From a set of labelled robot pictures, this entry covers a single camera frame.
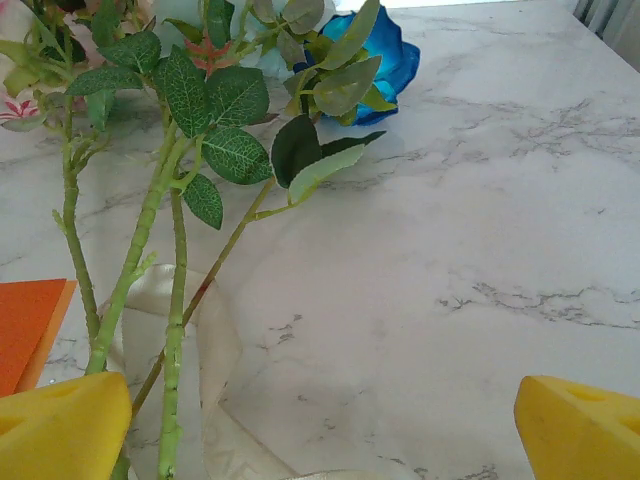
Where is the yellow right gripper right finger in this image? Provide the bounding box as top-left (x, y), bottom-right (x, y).
top-left (514, 374), bottom-right (640, 480)

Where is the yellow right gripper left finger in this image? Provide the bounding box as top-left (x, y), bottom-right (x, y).
top-left (0, 372), bottom-right (134, 480)

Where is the orange wrapping paper sheet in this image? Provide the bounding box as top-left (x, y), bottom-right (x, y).
top-left (0, 278), bottom-right (79, 397)

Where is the cream ribbon with gold print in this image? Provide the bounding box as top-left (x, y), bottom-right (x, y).
top-left (98, 263), bottom-right (422, 480)

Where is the pink fake flower spray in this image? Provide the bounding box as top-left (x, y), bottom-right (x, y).
top-left (0, 0), bottom-right (161, 354)

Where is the blue fake rose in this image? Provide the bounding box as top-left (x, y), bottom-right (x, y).
top-left (130, 3), bottom-right (422, 417)

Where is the aluminium frame post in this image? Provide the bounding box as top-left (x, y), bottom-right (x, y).
top-left (572, 0), bottom-right (640, 56)

